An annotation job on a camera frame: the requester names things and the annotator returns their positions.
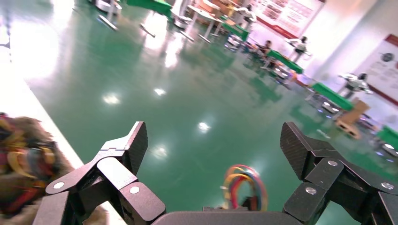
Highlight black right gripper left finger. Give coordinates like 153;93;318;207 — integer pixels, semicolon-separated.
45;121;167;225

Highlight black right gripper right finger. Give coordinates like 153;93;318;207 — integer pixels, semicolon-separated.
279;121;398;224

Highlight green cloth table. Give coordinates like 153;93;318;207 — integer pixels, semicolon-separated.
267;49;305;75
377;125;398;150
312;82;354;112
222;22;250;42

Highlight white humanoid robot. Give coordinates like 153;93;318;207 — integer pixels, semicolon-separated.
338;72;373;101
286;36;312;63

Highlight seated person dark clothes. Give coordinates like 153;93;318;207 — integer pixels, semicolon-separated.
259;39;275;58

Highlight person in white shirt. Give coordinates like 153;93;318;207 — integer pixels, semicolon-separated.
238;4;261;23

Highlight white leg table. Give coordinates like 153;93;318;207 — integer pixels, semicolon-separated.
180;4;225;45

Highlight red white wall board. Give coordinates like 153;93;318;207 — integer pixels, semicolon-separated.
357;33;398;105
251;0;326;39

